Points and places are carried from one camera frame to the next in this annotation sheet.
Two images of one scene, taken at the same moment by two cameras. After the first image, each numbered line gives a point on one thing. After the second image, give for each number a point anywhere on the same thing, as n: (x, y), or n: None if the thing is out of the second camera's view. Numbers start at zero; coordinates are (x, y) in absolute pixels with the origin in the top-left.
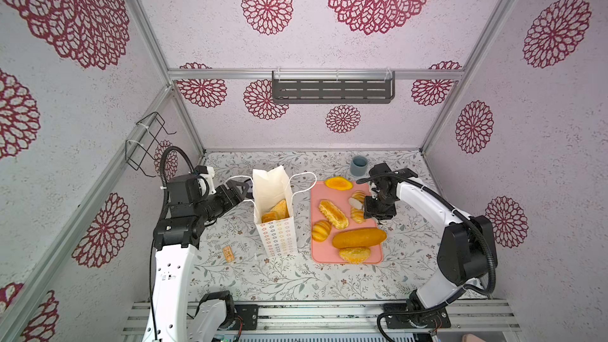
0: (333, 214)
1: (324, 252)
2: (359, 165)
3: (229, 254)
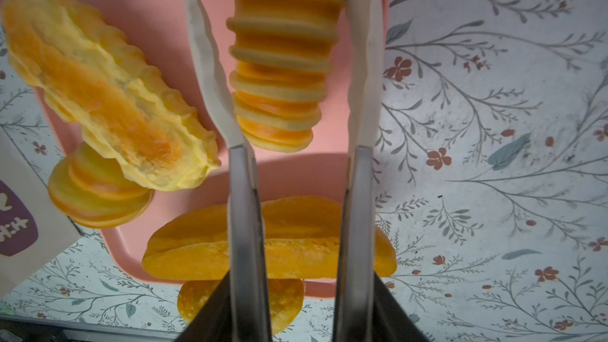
0: (123, 107)
1: (151, 5)
2: None
3: None
